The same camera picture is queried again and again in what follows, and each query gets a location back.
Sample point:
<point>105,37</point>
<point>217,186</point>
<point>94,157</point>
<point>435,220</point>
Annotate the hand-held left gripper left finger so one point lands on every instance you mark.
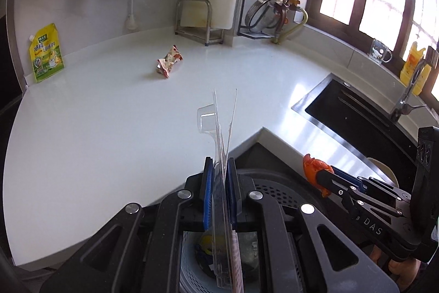
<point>207,193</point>

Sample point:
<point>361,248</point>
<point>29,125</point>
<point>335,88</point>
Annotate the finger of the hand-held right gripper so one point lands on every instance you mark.
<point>343,191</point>
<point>356,179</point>

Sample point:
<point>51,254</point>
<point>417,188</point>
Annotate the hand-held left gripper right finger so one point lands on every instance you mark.
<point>230,193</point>

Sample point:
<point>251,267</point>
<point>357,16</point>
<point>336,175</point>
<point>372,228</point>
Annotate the orange wrapper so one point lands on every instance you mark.
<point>313,169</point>

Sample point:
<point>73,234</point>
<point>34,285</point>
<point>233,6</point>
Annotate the dark grey trash bin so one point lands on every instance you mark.
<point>288,190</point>

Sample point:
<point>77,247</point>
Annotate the blister pack with pink card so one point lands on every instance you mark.
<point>224,128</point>

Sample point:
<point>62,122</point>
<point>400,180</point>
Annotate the person's right hand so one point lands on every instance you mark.
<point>401,269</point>

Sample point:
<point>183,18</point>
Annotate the beige round container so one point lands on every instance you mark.
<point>382,169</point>

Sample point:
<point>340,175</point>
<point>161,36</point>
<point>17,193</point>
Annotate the dark kitchen sink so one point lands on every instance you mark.
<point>353,118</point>

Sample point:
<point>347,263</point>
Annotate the steel sink faucet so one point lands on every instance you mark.
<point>406,94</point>

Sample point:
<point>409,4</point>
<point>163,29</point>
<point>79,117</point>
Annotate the yellow detergent bottle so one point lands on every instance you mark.
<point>413,66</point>

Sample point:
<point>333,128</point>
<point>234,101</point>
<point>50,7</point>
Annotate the glass mug with cartoon print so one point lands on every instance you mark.
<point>379,51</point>

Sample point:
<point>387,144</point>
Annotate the red white snack wrapper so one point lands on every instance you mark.
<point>168,61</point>

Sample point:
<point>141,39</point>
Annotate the steel cutting board stand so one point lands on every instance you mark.
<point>208,25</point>

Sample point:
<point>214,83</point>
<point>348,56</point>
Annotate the small stained cutting board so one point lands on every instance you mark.
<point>192,13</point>

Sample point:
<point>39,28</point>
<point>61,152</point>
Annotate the steel strainer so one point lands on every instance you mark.
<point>260,13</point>

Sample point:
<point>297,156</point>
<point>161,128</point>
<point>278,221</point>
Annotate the yellow seasoning pouch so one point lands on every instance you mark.
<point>46,56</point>

